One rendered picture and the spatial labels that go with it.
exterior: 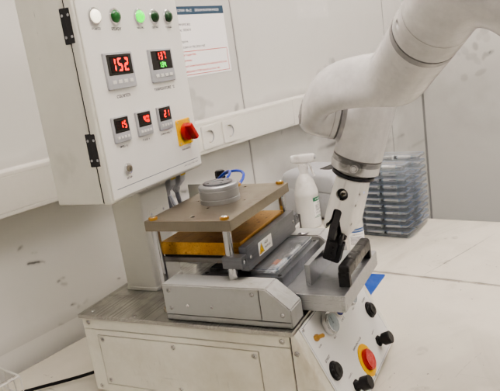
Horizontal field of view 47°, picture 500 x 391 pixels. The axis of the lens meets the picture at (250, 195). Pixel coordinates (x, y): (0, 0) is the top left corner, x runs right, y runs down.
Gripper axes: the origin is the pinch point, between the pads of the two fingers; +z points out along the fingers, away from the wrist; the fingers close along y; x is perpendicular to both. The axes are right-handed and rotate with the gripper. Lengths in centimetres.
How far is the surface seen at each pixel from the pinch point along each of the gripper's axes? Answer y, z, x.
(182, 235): -6.4, 5.1, 28.2
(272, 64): 105, -13, 61
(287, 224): 7.5, 1.7, 12.0
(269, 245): -2.5, 2.5, 11.6
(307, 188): 78, 19, 30
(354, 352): -2.7, 17.1, -9.0
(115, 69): -9, -24, 45
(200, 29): 68, -24, 72
